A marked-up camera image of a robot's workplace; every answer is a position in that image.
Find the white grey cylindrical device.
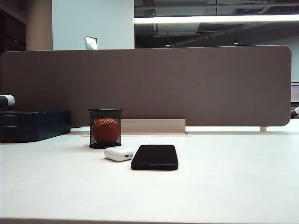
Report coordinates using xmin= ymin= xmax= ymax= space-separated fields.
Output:
xmin=0 ymin=94 xmax=16 ymax=111

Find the beige cable tray flap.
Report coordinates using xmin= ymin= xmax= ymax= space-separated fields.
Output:
xmin=120 ymin=119 xmax=187 ymax=135

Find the computer monitor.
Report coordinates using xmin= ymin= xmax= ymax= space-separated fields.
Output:
xmin=291 ymin=82 xmax=299 ymax=103

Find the silver metal wall plate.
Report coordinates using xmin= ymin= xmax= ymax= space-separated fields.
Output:
xmin=85 ymin=36 xmax=98 ymax=50

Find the orange ball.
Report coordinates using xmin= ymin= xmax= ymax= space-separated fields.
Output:
xmin=93 ymin=118 xmax=119 ymax=143

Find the long ceiling light strip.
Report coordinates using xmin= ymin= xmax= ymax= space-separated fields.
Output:
xmin=133 ymin=14 xmax=299 ymax=24

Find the dark blue box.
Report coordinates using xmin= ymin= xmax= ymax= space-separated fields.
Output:
xmin=0 ymin=110 xmax=71 ymax=143

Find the brown desk divider panel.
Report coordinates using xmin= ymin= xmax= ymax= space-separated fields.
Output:
xmin=0 ymin=45 xmax=292 ymax=128

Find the white wireless headphone case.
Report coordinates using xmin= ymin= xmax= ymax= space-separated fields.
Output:
xmin=104 ymin=147 xmax=134 ymax=162

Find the black mesh pen holder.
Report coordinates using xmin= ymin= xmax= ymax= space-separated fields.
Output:
xmin=87 ymin=108 xmax=123 ymax=149

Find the black smartphone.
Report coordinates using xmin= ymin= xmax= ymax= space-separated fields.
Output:
xmin=130 ymin=144 xmax=179 ymax=171

